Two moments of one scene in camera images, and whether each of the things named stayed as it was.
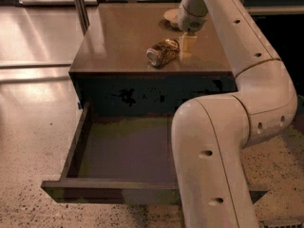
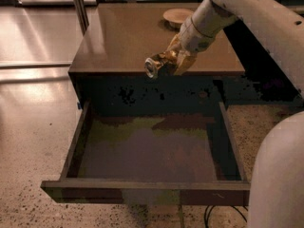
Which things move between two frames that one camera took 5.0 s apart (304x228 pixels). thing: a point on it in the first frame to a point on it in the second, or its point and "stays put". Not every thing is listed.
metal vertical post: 80,6 stays put
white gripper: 189,22 to 194,37
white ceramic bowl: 171,15 stays put
